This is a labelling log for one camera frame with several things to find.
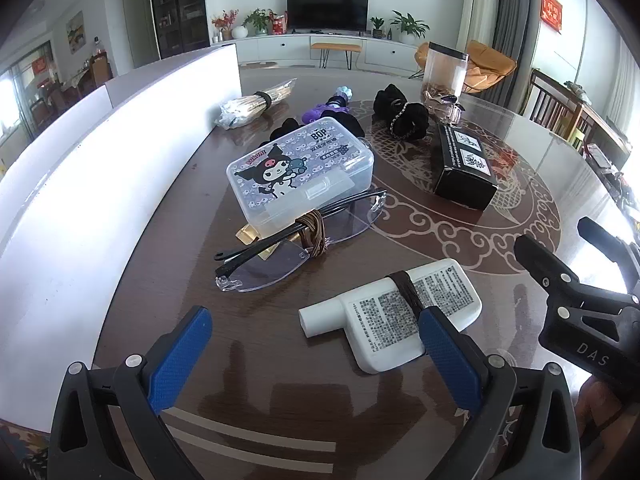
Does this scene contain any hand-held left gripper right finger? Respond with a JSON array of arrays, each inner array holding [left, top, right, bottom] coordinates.
[[418, 306, 583, 480]]

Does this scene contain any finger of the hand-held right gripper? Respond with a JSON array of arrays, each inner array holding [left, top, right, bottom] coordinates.
[[577, 216, 640, 288], [514, 234, 640, 311]]

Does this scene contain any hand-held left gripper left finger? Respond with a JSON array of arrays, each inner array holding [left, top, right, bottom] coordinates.
[[47, 306, 213, 480]]

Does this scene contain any white plastic bottle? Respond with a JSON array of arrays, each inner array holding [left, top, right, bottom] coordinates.
[[298, 258, 483, 375]]

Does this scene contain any dark brown hair band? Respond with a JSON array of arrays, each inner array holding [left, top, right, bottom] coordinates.
[[387, 270, 433, 321]]

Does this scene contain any black cardboard box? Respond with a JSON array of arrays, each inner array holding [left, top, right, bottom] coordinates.
[[431, 121, 499, 211]]

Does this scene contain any brown hair tie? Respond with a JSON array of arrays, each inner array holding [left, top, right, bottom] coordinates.
[[294, 209, 328, 261]]

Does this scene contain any white storage box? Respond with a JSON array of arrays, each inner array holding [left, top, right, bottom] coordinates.
[[0, 42, 241, 431]]

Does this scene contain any clear cartoon print plastic box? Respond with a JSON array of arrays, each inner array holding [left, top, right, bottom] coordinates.
[[225, 116, 375, 237]]

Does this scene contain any bag of bamboo skewers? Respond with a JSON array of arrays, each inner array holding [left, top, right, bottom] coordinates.
[[216, 78, 298, 131]]

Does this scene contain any purple toy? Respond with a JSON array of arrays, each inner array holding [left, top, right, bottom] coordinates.
[[300, 86, 353, 123]]

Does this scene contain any person's right hand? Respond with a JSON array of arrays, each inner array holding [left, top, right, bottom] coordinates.
[[575, 379, 632, 443]]

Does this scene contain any wooden sideboard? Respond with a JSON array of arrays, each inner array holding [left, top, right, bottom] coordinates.
[[565, 80, 636, 171]]

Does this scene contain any wooden chair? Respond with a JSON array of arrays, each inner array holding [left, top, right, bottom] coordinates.
[[527, 69, 573, 131]]

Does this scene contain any floral rug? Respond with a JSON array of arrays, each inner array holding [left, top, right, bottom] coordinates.
[[0, 417, 51, 480]]

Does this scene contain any orange lounge chair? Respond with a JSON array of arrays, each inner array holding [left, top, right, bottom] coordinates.
[[414, 40, 517, 93]]

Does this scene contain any clear container with black lid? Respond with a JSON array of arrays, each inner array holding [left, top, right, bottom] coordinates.
[[419, 42, 470, 111]]

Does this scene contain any grey curtain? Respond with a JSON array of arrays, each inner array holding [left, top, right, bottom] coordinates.
[[492, 0, 543, 106]]

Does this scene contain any white television cabinet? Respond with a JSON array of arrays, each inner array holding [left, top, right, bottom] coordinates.
[[210, 32, 431, 73]]

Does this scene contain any potted plant in white pot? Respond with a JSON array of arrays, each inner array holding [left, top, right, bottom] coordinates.
[[390, 10, 431, 44]]

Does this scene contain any wooden dining furniture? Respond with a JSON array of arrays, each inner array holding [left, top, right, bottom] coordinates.
[[30, 50, 113, 126]]

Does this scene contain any wooden bench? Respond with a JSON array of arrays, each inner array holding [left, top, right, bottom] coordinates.
[[311, 41, 362, 70]]

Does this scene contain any black television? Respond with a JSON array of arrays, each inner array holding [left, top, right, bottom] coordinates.
[[286, 0, 370, 31]]

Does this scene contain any white door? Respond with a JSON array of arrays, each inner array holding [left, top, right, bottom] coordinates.
[[121, 0, 156, 68]]

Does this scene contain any red flower plant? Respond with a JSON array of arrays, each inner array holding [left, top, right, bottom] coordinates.
[[211, 9, 241, 41]]

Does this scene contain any framed painting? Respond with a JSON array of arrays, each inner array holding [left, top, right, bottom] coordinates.
[[66, 10, 86, 53]]

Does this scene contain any green leafy plant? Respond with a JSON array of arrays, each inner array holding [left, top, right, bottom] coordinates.
[[243, 8, 273, 36]]

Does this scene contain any dark display cabinet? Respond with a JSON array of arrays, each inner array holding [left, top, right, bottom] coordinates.
[[148, 0, 211, 58]]

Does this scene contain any red wall hanging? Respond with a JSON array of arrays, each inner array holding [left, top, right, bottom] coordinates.
[[541, 0, 564, 31]]

